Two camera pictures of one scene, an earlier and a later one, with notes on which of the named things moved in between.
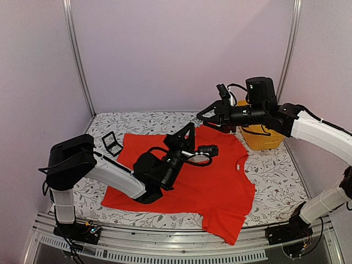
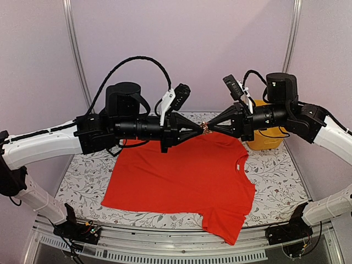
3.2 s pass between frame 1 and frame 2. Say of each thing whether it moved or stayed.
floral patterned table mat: stayed
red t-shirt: stayed
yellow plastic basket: stayed
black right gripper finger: moved
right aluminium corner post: stayed
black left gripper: moved
